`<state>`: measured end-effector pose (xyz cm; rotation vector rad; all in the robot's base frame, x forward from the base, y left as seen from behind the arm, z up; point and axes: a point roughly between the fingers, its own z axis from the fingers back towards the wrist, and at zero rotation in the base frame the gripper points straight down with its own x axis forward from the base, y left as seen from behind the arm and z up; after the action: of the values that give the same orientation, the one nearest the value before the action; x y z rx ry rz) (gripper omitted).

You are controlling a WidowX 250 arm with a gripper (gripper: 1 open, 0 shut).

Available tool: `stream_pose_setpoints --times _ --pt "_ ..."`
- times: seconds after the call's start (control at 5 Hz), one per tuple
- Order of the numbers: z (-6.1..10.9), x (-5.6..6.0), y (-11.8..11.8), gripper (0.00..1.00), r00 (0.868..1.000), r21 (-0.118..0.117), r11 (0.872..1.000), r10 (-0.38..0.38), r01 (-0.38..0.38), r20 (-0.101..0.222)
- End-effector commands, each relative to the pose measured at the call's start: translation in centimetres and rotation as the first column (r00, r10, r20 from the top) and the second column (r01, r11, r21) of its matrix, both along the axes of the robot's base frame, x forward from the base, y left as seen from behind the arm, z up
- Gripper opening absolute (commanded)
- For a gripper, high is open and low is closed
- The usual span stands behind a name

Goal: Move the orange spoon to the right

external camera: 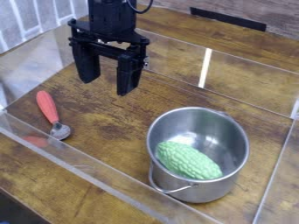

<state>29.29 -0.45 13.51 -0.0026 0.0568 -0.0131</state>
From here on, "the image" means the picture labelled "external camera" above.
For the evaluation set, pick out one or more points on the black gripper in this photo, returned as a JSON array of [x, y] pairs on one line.
[[111, 24]]

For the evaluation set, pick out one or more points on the orange handled metal spoon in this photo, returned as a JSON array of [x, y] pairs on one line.
[[61, 131]]

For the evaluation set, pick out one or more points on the stainless steel pot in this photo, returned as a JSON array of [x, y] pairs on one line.
[[198, 147]]

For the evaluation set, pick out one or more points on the green bitter melon toy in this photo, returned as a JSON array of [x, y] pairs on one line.
[[186, 161]]

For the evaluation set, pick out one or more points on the black strip on table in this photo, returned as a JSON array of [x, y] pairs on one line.
[[229, 19]]

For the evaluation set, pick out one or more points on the clear acrylic enclosure wall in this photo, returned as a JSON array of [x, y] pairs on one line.
[[89, 179]]

